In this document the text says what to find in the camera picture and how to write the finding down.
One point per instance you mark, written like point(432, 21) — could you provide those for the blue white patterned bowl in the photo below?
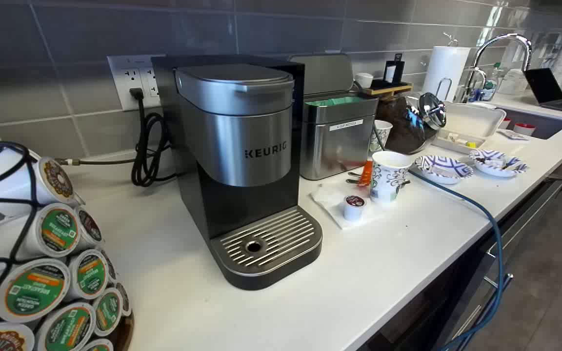
point(443, 169)
point(496, 165)

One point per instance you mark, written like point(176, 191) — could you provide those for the silver black Keurig coffee maker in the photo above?
point(242, 142)

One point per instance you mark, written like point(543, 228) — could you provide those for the small open coffee pod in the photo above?
point(354, 206)

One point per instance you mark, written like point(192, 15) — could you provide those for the orange stick packet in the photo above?
point(365, 173)

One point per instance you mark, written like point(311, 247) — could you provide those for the tall patterned paper cup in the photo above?
point(389, 177)

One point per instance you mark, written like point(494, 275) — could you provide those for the small white cup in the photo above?
point(363, 80)

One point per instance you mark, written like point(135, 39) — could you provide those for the wooden countertop rack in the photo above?
point(389, 89)

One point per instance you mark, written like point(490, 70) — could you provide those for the small black box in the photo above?
point(393, 70)

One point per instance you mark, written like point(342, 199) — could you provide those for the metal paper towel holder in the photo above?
point(438, 87)

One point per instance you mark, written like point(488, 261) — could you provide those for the yellow tea packet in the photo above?
point(465, 140)

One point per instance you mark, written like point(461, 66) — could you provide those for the beige plastic container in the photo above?
point(469, 123)

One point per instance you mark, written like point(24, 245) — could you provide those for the white paper towel roll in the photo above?
point(447, 64)

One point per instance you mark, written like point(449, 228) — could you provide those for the green lid coffee pod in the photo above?
point(57, 228)
point(34, 290)
point(90, 273)
point(108, 310)
point(67, 327)

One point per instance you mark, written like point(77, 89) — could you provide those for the dish soap bottle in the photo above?
point(490, 87)

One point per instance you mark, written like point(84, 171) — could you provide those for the chrome kitchen faucet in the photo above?
point(486, 50)

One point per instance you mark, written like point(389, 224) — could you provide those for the steel kitchen sink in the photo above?
point(541, 124)

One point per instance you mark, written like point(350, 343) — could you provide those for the open black laptop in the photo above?
point(545, 87)

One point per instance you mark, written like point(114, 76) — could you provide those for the white wall outlet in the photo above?
point(123, 72)

